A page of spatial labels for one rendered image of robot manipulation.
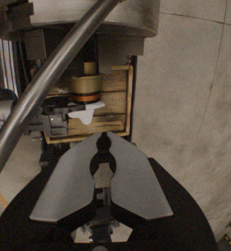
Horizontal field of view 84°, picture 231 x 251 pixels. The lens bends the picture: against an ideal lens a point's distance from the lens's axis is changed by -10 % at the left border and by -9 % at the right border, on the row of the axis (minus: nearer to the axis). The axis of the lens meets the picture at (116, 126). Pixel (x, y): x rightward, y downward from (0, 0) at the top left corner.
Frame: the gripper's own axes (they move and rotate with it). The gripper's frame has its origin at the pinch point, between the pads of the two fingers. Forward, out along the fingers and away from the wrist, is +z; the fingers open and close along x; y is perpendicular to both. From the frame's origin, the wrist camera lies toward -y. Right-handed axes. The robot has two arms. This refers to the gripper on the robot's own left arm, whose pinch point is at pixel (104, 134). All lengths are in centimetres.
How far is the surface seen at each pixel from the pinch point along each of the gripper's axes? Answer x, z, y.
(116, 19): 1.5, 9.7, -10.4
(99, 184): -5, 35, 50
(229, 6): 136, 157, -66
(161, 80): 58, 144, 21
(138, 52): 7.4, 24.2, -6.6
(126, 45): 4.4, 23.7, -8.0
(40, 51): -9.0, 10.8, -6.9
